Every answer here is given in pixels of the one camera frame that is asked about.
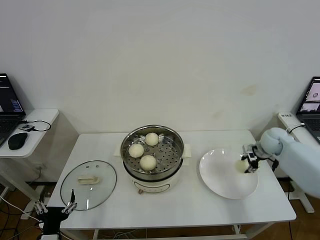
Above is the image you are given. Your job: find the white round plate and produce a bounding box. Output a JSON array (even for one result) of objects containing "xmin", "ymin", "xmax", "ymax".
[{"xmin": 199, "ymin": 148, "xmax": 259, "ymax": 200}]

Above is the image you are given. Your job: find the white laptop cable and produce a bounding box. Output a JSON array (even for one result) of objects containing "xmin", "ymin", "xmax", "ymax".
[{"xmin": 286, "ymin": 123, "xmax": 306, "ymax": 134}]

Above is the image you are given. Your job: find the white steamed baozi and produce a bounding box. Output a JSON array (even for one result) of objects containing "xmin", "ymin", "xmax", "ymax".
[
  {"xmin": 235, "ymin": 159, "xmax": 248, "ymax": 173},
  {"xmin": 128, "ymin": 143, "xmax": 145, "ymax": 159},
  {"xmin": 144, "ymin": 132, "xmax": 159, "ymax": 147},
  {"xmin": 139, "ymin": 155, "xmax": 158, "ymax": 172}
]

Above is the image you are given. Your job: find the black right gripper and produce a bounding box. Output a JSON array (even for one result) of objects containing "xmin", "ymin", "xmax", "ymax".
[{"xmin": 240, "ymin": 143, "xmax": 262, "ymax": 174}]

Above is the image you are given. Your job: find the white work table frame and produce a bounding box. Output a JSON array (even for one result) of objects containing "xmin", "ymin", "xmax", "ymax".
[{"xmin": 91, "ymin": 221, "xmax": 275, "ymax": 240}]

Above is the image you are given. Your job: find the cream electric cooker base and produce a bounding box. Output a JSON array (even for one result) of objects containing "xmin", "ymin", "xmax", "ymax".
[{"xmin": 121, "ymin": 159, "xmax": 182, "ymax": 195}]

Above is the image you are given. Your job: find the grey laptop with pink screen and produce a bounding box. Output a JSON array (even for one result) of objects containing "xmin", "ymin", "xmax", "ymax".
[{"xmin": 295, "ymin": 76, "xmax": 320, "ymax": 145}]

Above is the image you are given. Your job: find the white side table with sticker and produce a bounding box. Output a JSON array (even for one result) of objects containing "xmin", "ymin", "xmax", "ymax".
[{"xmin": 251, "ymin": 111, "xmax": 320, "ymax": 214}]

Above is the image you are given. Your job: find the black laptop with dark screen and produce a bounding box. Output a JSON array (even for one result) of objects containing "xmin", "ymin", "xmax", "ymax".
[{"xmin": 0, "ymin": 73, "xmax": 27, "ymax": 147}]

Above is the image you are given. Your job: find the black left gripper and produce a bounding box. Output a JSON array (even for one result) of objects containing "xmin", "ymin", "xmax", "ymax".
[{"xmin": 34, "ymin": 189, "xmax": 78, "ymax": 232}]

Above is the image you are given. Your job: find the black computer mouse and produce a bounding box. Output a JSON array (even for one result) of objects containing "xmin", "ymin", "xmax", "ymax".
[{"xmin": 7, "ymin": 132, "xmax": 29, "ymax": 151}]

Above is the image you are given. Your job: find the stainless steel steamer basket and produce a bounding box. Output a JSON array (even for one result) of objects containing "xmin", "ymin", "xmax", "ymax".
[{"xmin": 113, "ymin": 124, "xmax": 193, "ymax": 176}]

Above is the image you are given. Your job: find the round glass pot lid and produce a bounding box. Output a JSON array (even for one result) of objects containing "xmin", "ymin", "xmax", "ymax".
[{"xmin": 59, "ymin": 160, "xmax": 118, "ymax": 212}]

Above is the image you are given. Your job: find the white side table with mouse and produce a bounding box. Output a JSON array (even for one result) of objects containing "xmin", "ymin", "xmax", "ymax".
[{"xmin": 0, "ymin": 108, "xmax": 80, "ymax": 211}]

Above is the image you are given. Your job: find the small black adapter with cable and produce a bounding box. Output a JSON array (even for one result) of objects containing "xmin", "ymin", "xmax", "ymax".
[{"xmin": 18, "ymin": 120, "xmax": 51, "ymax": 133}]

